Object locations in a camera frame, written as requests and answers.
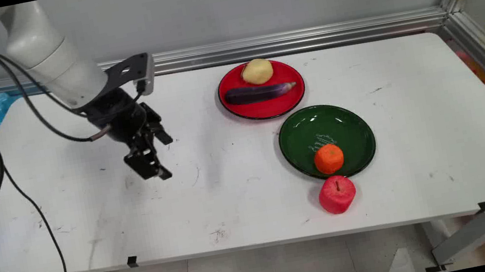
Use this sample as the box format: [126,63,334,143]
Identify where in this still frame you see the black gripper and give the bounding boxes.
[82,80,180,192]

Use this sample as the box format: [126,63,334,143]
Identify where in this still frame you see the purple toy eggplant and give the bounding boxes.
[223,78,299,108]

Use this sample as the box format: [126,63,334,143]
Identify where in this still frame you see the red round plate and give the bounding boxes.
[213,53,310,127]

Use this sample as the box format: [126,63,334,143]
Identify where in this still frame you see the yellow toy potato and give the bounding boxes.
[239,56,276,88]

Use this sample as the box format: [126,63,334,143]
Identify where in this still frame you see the green round plate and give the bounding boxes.
[274,96,381,188]

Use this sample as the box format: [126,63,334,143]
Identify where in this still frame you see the orange toy orange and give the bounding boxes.
[311,141,347,177]

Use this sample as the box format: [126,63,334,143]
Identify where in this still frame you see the red toy apple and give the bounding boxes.
[315,172,360,217]

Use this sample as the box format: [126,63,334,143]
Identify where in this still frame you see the grey slanted table leg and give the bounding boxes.
[426,212,485,268]

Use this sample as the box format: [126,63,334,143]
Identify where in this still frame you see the thick black cable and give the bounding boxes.
[0,18,138,272]

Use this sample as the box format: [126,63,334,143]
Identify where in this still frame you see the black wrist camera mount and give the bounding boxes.
[101,51,161,103]

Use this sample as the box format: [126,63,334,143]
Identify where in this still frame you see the long aluminium frame rail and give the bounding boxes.
[0,4,451,103]

